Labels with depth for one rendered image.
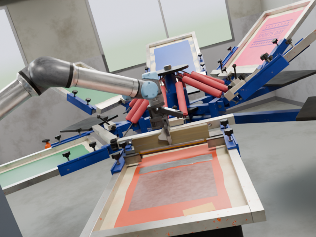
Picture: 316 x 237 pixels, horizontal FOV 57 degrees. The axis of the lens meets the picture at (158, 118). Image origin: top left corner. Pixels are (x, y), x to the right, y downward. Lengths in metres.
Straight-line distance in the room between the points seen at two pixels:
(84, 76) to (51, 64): 0.12
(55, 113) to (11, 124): 0.72
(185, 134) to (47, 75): 0.70
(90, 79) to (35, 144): 4.28
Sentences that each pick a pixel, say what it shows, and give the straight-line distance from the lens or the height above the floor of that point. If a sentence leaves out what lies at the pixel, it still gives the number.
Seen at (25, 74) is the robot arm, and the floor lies 1.53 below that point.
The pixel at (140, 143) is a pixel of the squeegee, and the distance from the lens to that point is 1.46.
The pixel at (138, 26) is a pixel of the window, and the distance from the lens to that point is 5.01.
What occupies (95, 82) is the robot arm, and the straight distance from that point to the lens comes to 1.12.
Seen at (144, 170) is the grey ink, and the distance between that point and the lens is 1.42.
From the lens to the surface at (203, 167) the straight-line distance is 1.31.
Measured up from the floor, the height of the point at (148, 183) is 0.96.
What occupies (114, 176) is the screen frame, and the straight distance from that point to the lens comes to 1.38.
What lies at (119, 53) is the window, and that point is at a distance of 4.96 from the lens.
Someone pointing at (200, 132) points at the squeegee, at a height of 1.06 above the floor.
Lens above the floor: 1.51
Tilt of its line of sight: 14 degrees down
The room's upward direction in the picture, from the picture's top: 15 degrees counter-clockwise
